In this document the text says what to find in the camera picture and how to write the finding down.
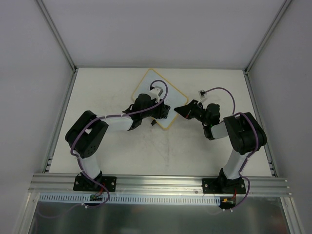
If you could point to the white whiteboard yellow frame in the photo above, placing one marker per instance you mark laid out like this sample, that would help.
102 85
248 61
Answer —
175 98

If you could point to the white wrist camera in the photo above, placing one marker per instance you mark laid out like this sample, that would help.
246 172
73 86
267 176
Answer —
155 93
202 95

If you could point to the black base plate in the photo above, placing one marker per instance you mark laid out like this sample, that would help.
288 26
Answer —
83 184
227 186

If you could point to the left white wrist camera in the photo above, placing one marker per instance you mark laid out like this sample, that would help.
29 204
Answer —
155 93

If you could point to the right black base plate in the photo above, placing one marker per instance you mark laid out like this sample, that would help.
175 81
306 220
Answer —
227 186

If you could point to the right aluminium frame post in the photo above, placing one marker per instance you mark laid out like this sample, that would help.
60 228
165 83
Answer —
278 17

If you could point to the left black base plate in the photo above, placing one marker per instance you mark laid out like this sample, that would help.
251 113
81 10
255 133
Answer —
83 184

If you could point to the left aluminium frame post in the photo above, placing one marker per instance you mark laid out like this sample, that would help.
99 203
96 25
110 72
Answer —
52 27

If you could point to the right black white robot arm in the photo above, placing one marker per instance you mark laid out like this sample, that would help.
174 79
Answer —
245 135

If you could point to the white slotted cable duct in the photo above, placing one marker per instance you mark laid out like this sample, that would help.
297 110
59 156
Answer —
131 199

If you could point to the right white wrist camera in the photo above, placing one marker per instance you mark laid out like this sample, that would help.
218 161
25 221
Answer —
202 95

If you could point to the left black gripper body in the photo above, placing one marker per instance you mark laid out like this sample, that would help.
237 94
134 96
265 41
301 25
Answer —
160 111

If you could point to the aluminium frame post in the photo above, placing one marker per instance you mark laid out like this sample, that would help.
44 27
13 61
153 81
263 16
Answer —
52 27
278 17

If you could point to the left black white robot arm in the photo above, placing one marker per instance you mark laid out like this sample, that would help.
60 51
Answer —
86 135

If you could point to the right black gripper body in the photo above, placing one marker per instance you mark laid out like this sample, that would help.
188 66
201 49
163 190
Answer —
193 111

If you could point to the aluminium mounting rail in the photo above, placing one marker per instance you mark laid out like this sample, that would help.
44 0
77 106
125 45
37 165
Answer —
158 185

